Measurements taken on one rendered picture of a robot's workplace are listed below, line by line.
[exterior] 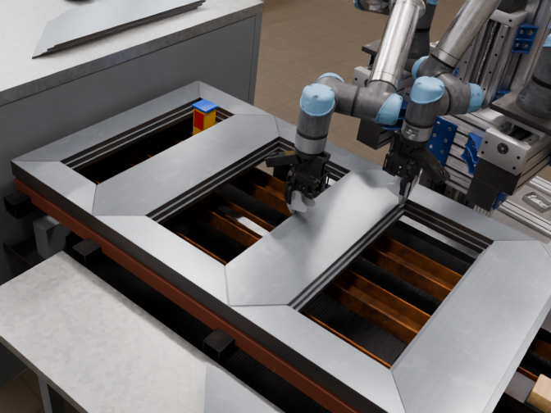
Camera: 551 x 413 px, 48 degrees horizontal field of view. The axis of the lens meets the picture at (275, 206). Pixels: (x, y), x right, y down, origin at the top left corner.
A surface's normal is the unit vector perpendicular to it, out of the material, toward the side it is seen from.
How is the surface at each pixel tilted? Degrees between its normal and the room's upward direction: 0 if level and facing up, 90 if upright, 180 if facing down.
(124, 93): 90
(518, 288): 0
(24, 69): 0
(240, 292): 0
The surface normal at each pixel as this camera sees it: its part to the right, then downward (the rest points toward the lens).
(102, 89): 0.79, 0.44
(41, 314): 0.11, -0.79
